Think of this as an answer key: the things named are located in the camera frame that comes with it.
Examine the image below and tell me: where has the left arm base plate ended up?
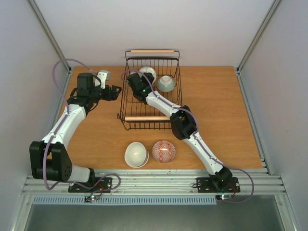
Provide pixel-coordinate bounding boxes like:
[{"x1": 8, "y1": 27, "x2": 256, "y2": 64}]
[{"x1": 68, "y1": 177, "x2": 112, "y2": 193}]

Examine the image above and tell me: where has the grey slotted cable duct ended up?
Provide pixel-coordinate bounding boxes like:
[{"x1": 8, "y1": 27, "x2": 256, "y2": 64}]
[{"x1": 32, "y1": 195, "x2": 217, "y2": 205}]

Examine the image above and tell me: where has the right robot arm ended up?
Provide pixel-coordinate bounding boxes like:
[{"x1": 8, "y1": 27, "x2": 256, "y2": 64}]
[{"x1": 123, "y1": 69, "x2": 232, "y2": 192}]

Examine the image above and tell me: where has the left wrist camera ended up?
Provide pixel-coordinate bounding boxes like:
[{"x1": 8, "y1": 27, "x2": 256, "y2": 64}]
[{"x1": 95, "y1": 70, "x2": 111, "y2": 89}]

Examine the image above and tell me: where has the right controller board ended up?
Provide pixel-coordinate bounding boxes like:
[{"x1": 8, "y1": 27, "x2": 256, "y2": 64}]
[{"x1": 216, "y1": 194, "x2": 234, "y2": 201}]

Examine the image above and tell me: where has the black wire dish rack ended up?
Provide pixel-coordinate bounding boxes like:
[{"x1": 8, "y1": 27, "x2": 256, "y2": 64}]
[{"x1": 117, "y1": 49, "x2": 186, "y2": 131}]

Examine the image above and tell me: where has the controller board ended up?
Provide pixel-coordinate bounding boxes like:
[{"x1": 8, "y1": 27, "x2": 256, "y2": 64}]
[
  {"x1": 216, "y1": 194, "x2": 234, "y2": 201},
  {"x1": 84, "y1": 195, "x2": 100, "y2": 203}
]

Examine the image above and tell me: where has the green dashed pattern bowl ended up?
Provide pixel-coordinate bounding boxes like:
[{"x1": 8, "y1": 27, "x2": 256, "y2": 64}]
[{"x1": 157, "y1": 75, "x2": 175, "y2": 92}]

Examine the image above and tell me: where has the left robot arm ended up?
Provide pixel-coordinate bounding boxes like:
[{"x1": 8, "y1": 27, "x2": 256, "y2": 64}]
[{"x1": 29, "y1": 70, "x2": 121, "y2": 192}]

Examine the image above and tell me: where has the white ribbed bowl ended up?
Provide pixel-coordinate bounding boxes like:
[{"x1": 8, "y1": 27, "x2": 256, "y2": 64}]
[{"x1": 137, "y1": 66, "x2": 157, "y2": 83}]

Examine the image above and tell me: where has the red patterned blue bowl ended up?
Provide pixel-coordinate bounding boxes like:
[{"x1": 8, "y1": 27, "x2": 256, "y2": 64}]
[{"x1": 152, "y1": 140, "x2": 176, "y2": 163}]

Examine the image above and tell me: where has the left controller board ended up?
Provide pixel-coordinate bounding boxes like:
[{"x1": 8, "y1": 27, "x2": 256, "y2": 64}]
[{"x1": 84, "y1": 195, "x2": 100, "y2": 203}]

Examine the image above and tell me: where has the aluminium rail frame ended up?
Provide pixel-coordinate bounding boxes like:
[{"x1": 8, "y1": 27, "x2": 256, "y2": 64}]
[{"x1": 0, "y1": 0, "x2": 308, "y2": 231}]

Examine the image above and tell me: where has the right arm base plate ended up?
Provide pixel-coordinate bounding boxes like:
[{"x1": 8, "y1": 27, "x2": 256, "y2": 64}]
[{"x1": 193, "y1": 177, "x2": 241, "y2": 193}]

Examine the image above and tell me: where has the large white bowl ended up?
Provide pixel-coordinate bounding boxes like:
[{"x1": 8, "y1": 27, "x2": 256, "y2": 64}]
[{"x1": 124, "y1": 142, "x2": 149, "y2": 168}]

